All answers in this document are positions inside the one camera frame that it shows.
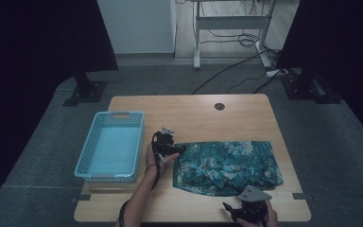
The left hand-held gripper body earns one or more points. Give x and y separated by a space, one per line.
163 143

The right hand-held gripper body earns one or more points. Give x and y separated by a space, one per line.
253 211

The teal floral shirt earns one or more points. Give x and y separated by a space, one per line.
227 167

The light blue plastic basket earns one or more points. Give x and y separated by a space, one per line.
113 148

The person's left hand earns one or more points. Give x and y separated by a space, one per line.
151 160

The person's right hand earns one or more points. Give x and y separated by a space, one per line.
272 221

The black wrist band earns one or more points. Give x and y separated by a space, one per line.
150 165

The black tape strip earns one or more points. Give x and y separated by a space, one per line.
82 197
300 196

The black round table grommet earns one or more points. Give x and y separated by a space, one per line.
219 106

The black stand base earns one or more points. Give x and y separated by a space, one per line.
299 88
88 91

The white power strip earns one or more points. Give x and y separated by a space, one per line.
274 73

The black curtain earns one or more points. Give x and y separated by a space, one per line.
28 63
343 47

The white metal desk frame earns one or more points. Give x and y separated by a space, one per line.
231 22

